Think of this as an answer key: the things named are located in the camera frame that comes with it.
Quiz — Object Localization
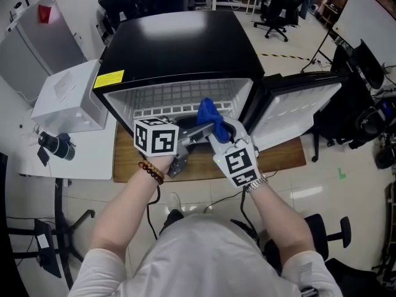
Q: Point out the white table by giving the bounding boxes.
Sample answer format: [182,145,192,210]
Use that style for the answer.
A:
[18,103,117,182]

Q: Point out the black table base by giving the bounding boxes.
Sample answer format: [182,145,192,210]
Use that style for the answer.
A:
[5,178,97,291]

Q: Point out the person's left forearm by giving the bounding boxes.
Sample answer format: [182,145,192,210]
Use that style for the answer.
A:
[89,168,165,260]

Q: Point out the blue cleaning cloth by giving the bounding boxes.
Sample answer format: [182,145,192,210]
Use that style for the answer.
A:
[196,97,231,144]

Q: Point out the person's white left shoe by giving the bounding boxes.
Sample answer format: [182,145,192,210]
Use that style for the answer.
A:
[168,191,184,212]

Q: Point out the black smartphone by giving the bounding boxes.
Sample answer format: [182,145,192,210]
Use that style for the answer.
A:
[37,147,51,168]

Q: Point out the black office chair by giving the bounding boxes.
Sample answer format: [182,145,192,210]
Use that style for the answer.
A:
[98,0,140,31]
[253,0,303,43]
[264,213,353,278]

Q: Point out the black camera on table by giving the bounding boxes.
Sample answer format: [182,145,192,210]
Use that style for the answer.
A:
[37,131,77,162]

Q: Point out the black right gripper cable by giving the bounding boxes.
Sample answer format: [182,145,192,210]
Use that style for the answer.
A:
[239,187,260,248]

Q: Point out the person's black trousers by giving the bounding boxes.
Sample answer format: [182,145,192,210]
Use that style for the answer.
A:
[158,209,185,236]

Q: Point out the person's white shirt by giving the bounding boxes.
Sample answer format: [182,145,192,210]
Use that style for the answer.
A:
[67,213,342,297]

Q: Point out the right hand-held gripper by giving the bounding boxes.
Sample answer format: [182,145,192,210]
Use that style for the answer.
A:
[205,115,263,189]

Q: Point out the black box with white label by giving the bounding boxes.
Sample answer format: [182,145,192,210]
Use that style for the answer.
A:
[33,218,63,280]

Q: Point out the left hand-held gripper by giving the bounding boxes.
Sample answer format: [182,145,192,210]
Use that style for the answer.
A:
[133,113,218,179]

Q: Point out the whiteboard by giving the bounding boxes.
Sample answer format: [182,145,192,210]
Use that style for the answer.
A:
[332,0,396,59]

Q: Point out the person's left hand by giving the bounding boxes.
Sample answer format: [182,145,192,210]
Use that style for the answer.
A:
[147,155,174,177]

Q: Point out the yellow warning sticker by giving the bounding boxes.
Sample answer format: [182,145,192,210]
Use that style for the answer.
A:
[93,69,126,90]

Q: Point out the red paper sheet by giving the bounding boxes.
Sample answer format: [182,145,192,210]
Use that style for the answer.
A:
[37,4,52,25]

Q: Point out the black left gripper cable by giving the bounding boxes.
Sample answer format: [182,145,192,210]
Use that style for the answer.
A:
[145,184,162,241]

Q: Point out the person's right forearm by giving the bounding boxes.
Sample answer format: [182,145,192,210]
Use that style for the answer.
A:
[247,183,312,263]

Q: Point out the silver wristwatch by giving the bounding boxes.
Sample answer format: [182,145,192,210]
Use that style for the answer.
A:
[244,172,270,194]

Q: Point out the white fridge shelf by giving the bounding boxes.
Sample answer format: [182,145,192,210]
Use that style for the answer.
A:
[124,79,249,120]

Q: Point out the wooden top table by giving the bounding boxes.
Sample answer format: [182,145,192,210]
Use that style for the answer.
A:
[112,122,308,184]

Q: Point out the black mini fridge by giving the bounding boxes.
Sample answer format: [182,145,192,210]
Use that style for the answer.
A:
[92,10,349,154]

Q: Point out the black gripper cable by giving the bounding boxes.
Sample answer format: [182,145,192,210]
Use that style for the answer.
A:
[239,187,260,248]
[145,184,162,241]

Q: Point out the large black monitor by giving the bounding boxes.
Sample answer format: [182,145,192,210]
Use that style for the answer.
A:
[0,153,13,297]

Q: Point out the tall grey fridge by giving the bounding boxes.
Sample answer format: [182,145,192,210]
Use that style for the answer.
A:
[0,0,86,103]

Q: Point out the white microwave oven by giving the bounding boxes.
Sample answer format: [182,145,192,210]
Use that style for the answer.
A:
[30,59,110,135]

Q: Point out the brown bead bracelet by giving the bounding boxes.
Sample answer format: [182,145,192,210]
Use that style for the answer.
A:
[137,160,165,186]

